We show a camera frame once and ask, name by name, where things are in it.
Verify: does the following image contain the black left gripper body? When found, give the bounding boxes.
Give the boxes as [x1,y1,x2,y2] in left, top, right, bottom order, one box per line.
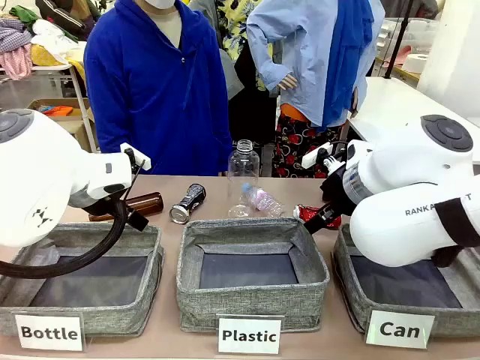
[106,194,131,223]

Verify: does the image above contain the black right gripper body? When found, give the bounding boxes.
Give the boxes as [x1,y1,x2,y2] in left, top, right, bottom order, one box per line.
[319,164,362,218]

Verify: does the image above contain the crushed red can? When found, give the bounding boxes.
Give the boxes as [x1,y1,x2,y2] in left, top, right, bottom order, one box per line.
[293,204,343,230]

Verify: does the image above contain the brown glass bottle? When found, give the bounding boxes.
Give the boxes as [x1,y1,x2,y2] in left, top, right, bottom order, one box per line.
[88,191,165,222]

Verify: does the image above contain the crushed bottle with blue cap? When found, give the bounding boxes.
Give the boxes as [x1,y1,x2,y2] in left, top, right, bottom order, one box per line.
[241,182,285,218]

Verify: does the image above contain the clear plastic bottle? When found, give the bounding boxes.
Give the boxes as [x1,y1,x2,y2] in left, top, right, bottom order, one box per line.
[226,139,261,219]

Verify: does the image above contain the black drink can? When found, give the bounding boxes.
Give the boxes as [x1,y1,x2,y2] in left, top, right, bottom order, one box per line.
[169,183,208,225]

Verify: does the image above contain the grey fabric basket for cans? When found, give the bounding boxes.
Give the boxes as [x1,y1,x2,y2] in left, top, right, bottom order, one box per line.
[332,223,480,338]

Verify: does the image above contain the grey fabric basket for bottles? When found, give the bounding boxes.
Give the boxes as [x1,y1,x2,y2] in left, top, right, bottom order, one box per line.
[0,221,165,338]

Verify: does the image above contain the grey fabric basket for plastic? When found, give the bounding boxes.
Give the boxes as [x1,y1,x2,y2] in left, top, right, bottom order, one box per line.
[175,217,331,334]

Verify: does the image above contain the white sign reading Can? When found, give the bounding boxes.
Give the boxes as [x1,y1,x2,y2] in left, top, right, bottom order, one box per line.
[364,309,437,350]

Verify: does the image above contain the black red floral skirt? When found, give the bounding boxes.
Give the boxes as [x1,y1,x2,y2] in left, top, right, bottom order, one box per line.
[271,112,343,179]

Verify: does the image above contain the cardboard box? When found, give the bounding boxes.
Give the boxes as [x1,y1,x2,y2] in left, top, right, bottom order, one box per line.
[27,97,95,153]

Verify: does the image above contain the white side table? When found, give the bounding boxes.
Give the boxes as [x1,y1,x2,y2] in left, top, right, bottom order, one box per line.
[344,76,480,166]

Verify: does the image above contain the black hanging garment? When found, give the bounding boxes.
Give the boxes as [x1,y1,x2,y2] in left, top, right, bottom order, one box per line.
[227,46,281,146]

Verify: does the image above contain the orange cloth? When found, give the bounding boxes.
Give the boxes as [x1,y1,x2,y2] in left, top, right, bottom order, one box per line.
[40,105,75,118]

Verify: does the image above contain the white metal clothes table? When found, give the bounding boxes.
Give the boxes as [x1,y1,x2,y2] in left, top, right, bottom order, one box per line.
[0,61,99,152]

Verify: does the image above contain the person in blue hoodie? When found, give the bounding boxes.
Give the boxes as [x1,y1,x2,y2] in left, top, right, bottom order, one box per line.
[83,0,234,177]

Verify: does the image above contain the beige mannequin hand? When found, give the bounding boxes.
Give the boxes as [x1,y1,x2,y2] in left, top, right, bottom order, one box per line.
[276,73,297,92]

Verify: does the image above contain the blue hanging garment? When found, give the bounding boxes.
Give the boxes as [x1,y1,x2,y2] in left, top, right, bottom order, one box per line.
[321,0,376,128]

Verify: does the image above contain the white sign reading Plastic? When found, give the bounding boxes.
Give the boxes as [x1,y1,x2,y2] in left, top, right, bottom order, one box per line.
[215,313,285,356]

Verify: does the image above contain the mannequin in light blue shirt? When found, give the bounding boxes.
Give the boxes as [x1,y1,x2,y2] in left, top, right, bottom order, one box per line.
[246,0,386,128]

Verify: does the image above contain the white sign reading Bottle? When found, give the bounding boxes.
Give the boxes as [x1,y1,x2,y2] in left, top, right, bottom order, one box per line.
[10,310,86,353]

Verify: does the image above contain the white paper roll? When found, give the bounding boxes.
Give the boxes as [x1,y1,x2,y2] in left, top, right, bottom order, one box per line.
[401,52,432,75]

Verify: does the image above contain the black stand pole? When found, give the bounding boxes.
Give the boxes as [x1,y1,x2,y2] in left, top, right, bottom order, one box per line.
[383,0,415,80]

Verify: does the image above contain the yellow cloth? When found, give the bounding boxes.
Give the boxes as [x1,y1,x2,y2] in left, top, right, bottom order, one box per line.
[29,43,64,68]

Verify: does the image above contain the white plastic bins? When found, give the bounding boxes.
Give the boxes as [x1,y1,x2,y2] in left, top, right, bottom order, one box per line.
[374,16,440,61]

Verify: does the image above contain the pink cloth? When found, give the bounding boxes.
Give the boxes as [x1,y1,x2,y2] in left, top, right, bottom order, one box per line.
[0,43,35,81]

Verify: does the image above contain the white crumpled cloth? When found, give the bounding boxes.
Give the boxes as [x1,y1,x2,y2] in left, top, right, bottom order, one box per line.
[31,18,88,64]

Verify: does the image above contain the yellow floral garment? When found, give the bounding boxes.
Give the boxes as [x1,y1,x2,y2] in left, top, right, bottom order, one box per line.
[215,0,260,63]

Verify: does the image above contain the black jacket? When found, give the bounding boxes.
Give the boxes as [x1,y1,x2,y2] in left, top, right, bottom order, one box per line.
[35,0,103,38]

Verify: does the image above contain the plaid purple cloth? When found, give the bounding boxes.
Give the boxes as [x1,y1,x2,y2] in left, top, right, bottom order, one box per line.
[0,16,34,54]

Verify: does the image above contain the green cloth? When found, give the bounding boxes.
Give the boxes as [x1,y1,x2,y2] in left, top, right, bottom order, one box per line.
[9,4,41,24]

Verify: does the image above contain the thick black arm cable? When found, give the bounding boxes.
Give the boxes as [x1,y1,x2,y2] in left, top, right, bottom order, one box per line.
[0,196,131,279]

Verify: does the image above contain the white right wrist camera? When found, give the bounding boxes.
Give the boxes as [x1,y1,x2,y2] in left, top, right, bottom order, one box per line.
[301,143,334,169]

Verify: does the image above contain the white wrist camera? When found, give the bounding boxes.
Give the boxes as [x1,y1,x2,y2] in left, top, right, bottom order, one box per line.
[119,142,152,172]
[301,143,334,169]

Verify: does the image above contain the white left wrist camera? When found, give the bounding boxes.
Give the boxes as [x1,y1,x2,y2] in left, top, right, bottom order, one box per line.
[119,142,152,172]

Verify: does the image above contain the black strap on arm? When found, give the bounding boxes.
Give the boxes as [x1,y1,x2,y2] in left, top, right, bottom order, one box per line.
[430,197,480,268]

